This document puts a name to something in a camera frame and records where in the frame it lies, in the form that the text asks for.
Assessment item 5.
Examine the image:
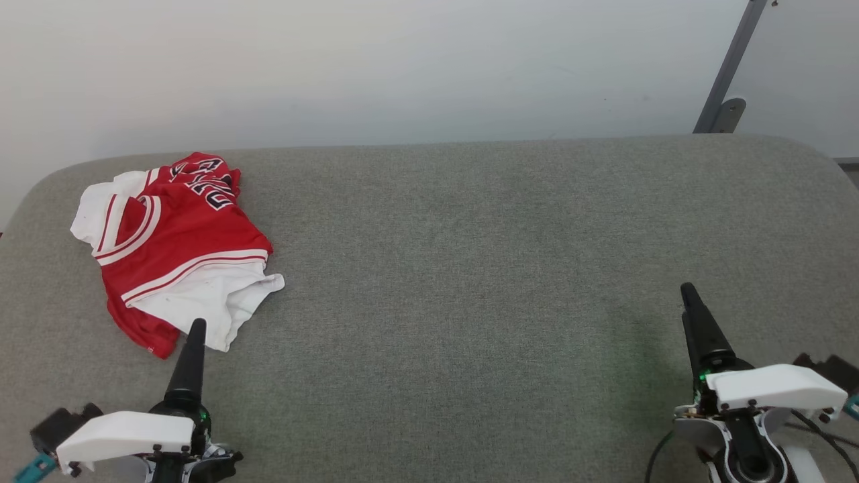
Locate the teal-plug left camera cable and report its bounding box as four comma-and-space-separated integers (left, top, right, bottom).
12, 453, 58, 483

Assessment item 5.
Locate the red and white jersey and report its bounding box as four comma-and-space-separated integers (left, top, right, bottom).
70, 152, 286, 360

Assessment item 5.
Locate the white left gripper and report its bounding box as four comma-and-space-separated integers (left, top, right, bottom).
56, 319, 243, 483

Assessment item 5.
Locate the grey metal post with bracket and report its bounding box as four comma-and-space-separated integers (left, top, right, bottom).
693, 0, 768, 134

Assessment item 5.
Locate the grey fabric sofa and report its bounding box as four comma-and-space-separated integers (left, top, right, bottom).
0, 134, 859, 483

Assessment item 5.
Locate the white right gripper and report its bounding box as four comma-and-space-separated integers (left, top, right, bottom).
680, 282, 848, 417

